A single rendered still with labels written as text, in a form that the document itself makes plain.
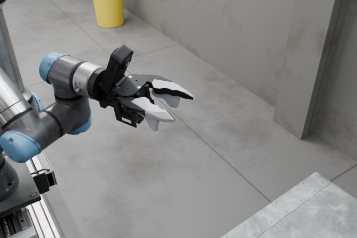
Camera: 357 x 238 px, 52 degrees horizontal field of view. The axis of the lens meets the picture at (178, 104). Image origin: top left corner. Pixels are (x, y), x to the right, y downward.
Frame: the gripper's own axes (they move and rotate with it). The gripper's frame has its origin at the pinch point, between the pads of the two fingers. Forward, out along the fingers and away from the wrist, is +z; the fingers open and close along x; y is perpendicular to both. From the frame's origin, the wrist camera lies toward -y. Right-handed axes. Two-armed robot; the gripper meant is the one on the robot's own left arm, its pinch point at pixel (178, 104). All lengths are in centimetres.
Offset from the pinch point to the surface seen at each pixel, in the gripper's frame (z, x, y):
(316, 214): 27, -39, 71
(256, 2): -69, -227, 94
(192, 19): -151, -261, 144
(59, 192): -124, -33, 152
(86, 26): -306, -252, 183
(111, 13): -273, -267, 165
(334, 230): 34, -35, 71
